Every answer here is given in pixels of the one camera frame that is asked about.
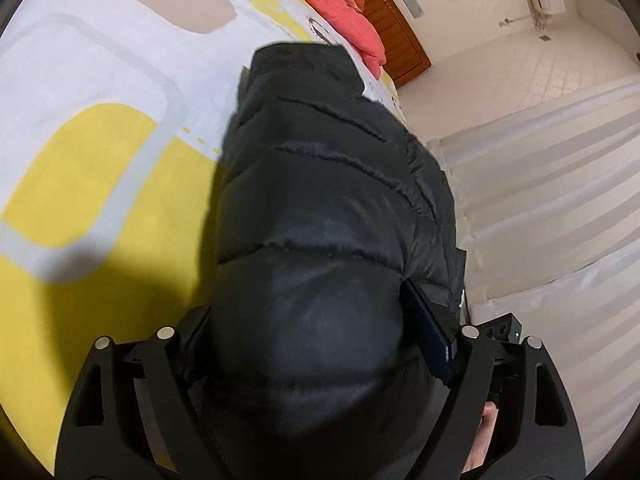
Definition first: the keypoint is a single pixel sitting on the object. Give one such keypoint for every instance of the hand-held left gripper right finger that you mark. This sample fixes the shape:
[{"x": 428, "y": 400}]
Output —
[{"x": 431, "y": 322}]

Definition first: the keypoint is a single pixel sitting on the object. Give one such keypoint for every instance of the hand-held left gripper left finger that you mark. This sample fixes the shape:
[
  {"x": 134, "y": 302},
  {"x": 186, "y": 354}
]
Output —
[{"x": 170, "y": 360}]

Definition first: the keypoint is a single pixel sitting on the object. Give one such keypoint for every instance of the black puffer jacket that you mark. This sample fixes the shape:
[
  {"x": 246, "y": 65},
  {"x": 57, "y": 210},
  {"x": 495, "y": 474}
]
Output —
[{"x": 310, "y": 210}]

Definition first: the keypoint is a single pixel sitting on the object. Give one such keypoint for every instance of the person's right hand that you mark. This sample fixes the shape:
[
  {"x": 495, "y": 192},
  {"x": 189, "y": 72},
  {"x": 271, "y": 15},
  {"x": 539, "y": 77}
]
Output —
[{"x": 482, "y": 440}]

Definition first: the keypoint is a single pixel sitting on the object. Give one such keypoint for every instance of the white sheer curtain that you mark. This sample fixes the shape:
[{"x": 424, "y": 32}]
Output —
[{"x": 550, "y": 185}]

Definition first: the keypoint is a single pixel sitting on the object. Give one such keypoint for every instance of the bed with printed sheet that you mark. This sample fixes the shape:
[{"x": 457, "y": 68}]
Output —
[{"x": 75, "y": 185}]

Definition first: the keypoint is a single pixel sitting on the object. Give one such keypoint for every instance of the wooden headboard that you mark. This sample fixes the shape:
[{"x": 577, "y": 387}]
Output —
[{"x": 400, "y": 45}]

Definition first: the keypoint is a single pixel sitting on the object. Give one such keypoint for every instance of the pink quilt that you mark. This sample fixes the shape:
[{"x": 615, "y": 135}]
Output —
[{"x": 340, "y": 5}]

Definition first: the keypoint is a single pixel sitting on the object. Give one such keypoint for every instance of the grey wall switch plate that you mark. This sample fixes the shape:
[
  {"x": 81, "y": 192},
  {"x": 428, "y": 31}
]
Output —
[{"x": 413, "y": 6}]

